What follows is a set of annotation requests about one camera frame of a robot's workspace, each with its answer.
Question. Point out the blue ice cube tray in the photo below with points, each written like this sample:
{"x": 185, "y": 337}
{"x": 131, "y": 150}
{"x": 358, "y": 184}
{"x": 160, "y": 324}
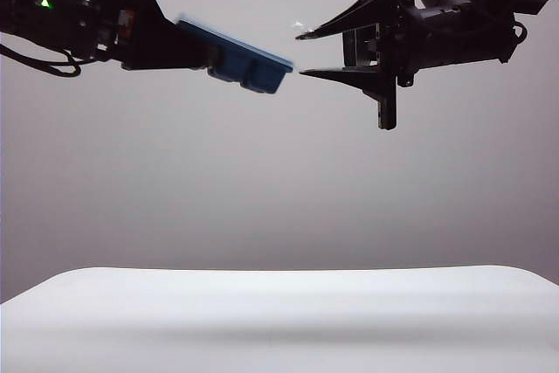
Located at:
{"x": 257, "y": 73}

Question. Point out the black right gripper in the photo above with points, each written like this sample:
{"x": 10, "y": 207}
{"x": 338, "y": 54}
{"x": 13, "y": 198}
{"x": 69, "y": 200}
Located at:
{"x": 454, "y": 36}

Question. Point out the clear plastic tray lid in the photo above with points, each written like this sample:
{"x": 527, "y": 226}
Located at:
{"x": 298, "y": 23}

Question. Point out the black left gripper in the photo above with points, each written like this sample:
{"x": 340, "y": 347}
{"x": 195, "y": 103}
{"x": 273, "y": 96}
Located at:
{"x": 105, "y": 23}

